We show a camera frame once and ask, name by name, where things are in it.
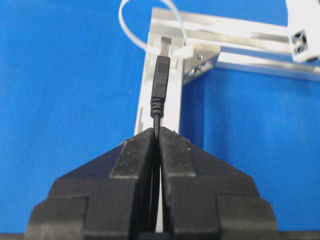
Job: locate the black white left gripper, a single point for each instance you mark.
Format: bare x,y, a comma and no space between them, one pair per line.
303,26

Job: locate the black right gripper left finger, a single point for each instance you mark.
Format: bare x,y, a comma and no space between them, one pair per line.
107,198

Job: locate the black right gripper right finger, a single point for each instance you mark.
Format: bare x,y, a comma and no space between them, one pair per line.
205,198

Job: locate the blue table cloth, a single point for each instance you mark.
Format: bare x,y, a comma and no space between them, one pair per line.
69,90

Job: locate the aluminium extrusion frame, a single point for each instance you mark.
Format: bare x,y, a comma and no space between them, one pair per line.
218,42

